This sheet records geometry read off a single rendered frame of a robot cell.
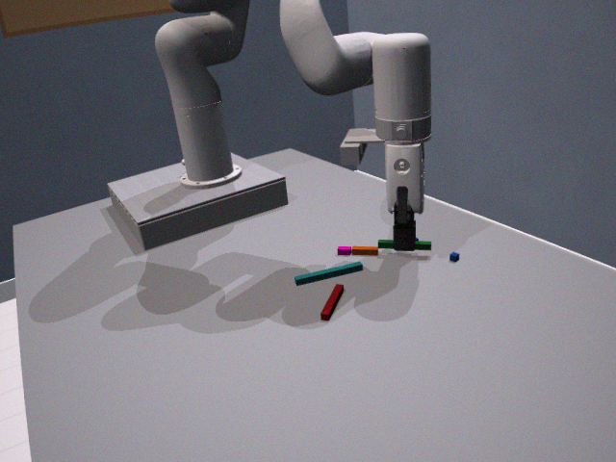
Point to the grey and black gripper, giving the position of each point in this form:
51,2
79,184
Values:
404,164

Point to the green rod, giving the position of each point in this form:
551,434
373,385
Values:
419,245

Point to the red rod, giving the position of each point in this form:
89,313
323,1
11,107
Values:
332,302

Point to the turquoise rod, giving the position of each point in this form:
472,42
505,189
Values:
327,273

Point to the orange rod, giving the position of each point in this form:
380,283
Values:
364,250

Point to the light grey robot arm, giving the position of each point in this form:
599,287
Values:
400,63

